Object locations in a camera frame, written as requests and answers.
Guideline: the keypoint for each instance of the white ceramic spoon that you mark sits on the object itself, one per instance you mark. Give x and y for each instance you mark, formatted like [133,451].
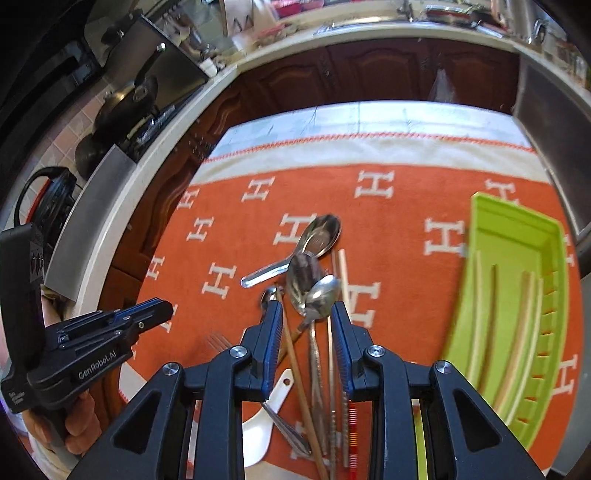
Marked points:
[258,434]

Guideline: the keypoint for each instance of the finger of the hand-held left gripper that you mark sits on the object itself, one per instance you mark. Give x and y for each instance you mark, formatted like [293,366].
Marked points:
[147,323]
[147,308]

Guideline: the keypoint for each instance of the green plastic tray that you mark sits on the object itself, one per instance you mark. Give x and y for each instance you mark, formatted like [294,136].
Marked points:
[508,230]

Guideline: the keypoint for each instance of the black wok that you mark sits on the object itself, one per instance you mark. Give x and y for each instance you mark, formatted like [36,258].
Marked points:
[124,104]

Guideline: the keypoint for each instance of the gas stove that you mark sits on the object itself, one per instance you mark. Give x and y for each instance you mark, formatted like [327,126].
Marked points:
[147,134]

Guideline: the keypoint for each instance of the orange patterned blanket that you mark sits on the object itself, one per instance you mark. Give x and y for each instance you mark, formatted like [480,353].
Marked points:
[392,240]

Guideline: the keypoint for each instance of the dark cooking pot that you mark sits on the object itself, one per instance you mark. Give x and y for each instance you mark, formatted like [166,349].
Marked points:
[92,157]

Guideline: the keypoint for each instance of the plain wooden chopstick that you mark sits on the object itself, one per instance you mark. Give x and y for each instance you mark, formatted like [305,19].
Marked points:
[299,383]

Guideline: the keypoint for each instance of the steel splash guard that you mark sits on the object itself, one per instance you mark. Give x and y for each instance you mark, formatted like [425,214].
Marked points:
[175,64]

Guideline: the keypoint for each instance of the steel fork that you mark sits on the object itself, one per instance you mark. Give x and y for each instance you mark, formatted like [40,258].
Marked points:
[217,342]

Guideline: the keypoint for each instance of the dark wooden kitchen cabinets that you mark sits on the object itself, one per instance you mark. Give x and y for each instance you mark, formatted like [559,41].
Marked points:
[369,69]

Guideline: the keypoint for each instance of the person's left hand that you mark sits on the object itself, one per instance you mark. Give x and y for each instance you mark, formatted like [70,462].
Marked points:
[81,420]

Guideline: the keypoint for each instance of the stack of dishes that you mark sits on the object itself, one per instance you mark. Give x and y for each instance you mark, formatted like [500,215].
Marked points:
[448,14]

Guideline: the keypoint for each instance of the light blue table cover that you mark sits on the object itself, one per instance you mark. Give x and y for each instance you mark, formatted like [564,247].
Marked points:
[369,117]

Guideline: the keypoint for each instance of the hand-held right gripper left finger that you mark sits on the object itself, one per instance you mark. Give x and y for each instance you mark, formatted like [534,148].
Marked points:
[277,332]

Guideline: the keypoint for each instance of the black range hood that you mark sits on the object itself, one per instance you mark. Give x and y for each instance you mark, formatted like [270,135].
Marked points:
[41,69]

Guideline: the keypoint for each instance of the hanging plastic bag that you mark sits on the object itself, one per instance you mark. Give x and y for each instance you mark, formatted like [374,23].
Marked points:
[441,90]

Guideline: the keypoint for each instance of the small steel spoon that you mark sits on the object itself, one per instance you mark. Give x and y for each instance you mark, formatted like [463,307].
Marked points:
[270,295]

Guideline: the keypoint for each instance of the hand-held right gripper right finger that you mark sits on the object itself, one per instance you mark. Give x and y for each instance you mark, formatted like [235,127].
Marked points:
[337,332]

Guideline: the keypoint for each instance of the steel cabinet with frosted doors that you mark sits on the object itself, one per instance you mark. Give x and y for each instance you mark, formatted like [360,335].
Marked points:
[549,101]

